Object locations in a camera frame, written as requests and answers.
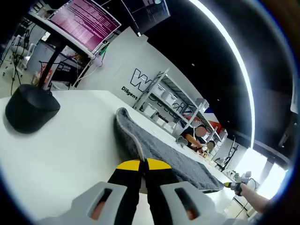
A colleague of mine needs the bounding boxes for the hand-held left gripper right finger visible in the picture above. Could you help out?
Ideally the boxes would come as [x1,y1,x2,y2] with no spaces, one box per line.
[144,158,225,225]

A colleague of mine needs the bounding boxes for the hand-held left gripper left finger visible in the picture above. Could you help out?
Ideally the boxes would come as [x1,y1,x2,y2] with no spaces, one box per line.
[37,158,142,225]

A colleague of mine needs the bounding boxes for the grey towel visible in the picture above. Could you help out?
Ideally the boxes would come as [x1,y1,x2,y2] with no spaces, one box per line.
[114,107,225,193]

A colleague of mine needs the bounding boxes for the black round speaker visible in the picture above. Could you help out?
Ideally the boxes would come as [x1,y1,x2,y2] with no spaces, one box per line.
[5,84,61,135]

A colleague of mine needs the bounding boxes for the purple clip fan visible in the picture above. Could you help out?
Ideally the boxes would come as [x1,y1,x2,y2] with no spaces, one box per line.
[92,53,104,68]

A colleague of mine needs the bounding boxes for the black monitor screen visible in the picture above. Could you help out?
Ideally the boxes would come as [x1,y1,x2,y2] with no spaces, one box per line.
[121,0,171,35]

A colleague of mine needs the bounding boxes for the white shelf storage bins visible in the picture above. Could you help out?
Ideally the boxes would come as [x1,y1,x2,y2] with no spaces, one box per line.
[142,84,179,125]

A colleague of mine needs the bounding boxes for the white laptop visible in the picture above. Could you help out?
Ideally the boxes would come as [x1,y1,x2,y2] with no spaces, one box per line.
[46,0,122,55]

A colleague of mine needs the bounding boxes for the ceiling light strip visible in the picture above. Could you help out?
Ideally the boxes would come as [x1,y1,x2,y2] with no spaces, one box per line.
[188,0,255,150]

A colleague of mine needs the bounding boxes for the grey metal shelf rack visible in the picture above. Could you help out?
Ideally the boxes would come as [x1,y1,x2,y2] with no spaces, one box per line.
[133,67,228,152]

